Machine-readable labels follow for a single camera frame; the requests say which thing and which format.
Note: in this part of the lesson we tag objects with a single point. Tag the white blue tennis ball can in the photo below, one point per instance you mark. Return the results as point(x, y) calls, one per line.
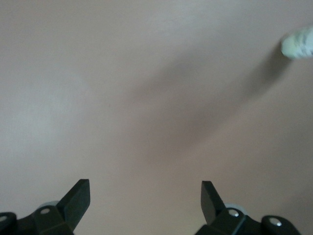
point(298, 44)

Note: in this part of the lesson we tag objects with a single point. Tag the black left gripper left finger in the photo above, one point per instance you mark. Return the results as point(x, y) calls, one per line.
point(71, 208)

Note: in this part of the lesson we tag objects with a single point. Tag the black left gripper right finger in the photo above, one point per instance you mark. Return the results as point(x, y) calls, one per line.
point(220, 218)

